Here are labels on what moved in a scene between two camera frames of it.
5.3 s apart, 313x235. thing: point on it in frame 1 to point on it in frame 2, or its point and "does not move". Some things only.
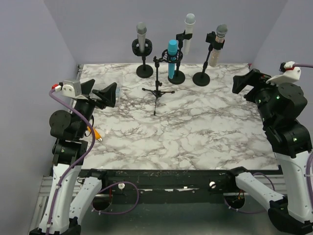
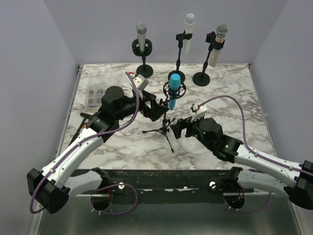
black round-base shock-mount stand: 144,71 does not move
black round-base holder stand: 202,79 does not move
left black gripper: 107,94 to 156,111
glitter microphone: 221,30 does not move
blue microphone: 172,50 to 174,84
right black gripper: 240,81 to 182,123
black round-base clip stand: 179,76 does not move
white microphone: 190,20 does not move
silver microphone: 141,29 does not move
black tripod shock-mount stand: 170,58 to 165,128
